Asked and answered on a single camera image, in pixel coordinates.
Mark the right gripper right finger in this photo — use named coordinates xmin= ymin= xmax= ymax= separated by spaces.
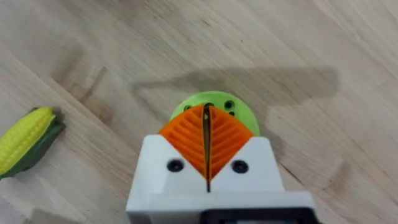
xmin=207 ymin=105 xmax=285 ymax=194

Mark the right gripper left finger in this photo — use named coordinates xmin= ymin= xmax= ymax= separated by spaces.
xmin=132 ymin=104 xmax=208 ymax=196

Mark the green disc with holes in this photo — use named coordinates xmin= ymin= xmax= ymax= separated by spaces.
xmin=169 ymin=90 xmax=261 ymax=137

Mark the toy corn cob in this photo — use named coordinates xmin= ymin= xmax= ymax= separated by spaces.
xmin=0 ymin=106 xmax=66 ymax=179

